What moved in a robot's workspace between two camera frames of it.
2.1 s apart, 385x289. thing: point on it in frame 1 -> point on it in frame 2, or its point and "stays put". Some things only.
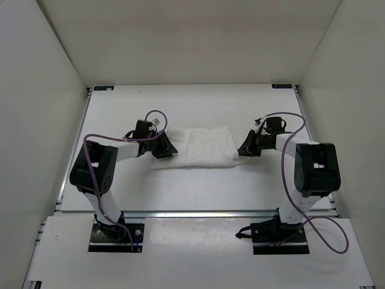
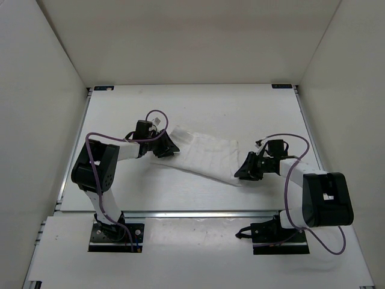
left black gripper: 165,147 stays put
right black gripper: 247,149 -> 247,171
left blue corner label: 103,88 stays put
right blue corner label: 281,86 stays put
